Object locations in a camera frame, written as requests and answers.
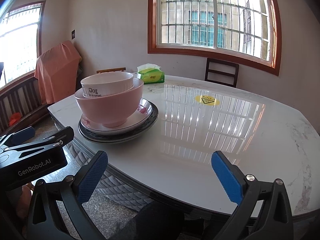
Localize blue floral plate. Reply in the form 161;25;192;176
78;99;158;144

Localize black wall switch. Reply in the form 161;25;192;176
71;30;75;40

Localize yellow warning sticker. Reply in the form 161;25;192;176
195;95;220;106

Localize person left hand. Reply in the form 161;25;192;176
16;183;34;218

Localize white plate pink roses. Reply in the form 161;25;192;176
80;98;154;135

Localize side window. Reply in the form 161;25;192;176
1;1;46;87

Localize white bowl Dog print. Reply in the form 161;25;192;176
80;71;134;98

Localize light wooden chair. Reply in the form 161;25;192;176
96;67;126;74

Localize orange cloth cover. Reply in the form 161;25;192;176
35;40;82;105

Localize dark wooden bench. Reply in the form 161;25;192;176
1;71;49;135

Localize green tissue pack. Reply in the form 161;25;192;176
137;63;165;84

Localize dark wooden chair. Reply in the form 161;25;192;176
204;58;240;88

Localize brown framed window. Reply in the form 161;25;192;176
147;0;281;75

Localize orange object on bench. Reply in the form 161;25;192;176
9;112;22;127

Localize pink bowl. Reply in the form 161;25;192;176
74;78;144;127

